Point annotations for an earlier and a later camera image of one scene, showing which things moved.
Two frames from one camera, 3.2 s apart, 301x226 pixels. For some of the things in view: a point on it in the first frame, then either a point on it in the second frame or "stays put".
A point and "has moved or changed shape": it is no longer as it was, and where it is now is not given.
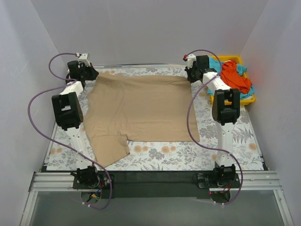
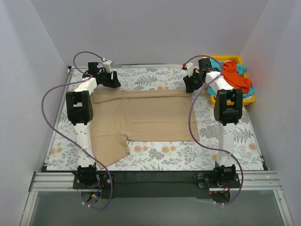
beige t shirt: [154, 109] has moved or changed shape
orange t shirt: [229, 75] stays put
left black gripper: [90, 73] → [110, 79]
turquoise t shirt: [215, 65] stays put
